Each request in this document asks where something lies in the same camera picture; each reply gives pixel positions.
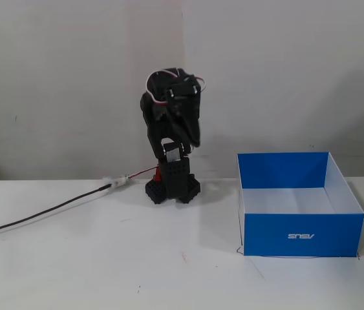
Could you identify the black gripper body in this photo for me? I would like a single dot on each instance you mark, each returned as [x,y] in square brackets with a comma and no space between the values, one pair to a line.
[184,120]

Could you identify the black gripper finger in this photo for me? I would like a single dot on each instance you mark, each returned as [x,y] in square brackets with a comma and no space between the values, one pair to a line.
[179,132]
[194,132]

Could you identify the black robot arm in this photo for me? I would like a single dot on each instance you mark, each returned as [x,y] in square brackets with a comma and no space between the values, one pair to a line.
[151,129]

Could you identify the blue and white cardboard box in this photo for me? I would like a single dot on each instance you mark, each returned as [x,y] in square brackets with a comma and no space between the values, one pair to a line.
[301,206]

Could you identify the red table clamp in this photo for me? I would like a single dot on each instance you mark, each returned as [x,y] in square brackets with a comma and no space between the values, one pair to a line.
[157,174]

